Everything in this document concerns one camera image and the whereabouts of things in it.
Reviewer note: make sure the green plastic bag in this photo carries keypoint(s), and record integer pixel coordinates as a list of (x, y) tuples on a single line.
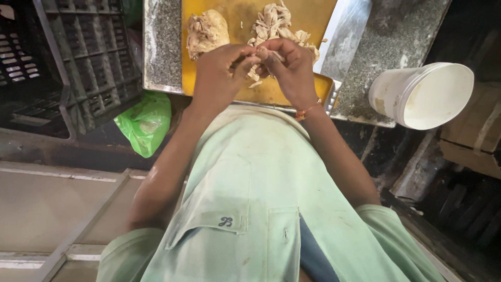
[(145, 123)]

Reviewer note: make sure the whole cooked chicken lump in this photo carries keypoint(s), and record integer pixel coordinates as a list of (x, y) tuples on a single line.
[(206, 33)]

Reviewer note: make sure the person's left hand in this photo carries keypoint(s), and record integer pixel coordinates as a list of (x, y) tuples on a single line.
[(213, 80)]

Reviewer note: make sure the yellow cutting board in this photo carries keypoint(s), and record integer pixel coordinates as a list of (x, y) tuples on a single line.
[(238, 15)]

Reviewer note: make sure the pile of shredded chicken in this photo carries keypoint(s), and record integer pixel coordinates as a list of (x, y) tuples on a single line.
[(274, 21)]

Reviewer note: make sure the steel tray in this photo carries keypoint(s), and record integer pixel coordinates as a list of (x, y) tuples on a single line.
[(344, 35)]

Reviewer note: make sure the black plastic crate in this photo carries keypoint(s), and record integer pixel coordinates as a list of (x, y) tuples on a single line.
[(90, 58)]

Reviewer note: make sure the strip of cooked chicken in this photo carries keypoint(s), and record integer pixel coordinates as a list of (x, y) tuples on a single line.
[(277, 55)]

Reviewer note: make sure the brown cardboard box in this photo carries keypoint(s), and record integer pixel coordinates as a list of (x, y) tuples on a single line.
[(475, 129)]

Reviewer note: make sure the small chicken shred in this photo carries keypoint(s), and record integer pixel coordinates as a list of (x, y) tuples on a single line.
[(255, 84)]

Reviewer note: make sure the person's right hand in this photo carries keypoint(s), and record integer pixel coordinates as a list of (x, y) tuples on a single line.
[(295, 76)]

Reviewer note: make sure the white plastic bucket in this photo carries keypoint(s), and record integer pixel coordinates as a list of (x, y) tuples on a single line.
[(426, 96)]

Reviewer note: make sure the light green shirt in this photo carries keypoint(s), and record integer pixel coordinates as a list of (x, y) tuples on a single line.
[(254, 203)]

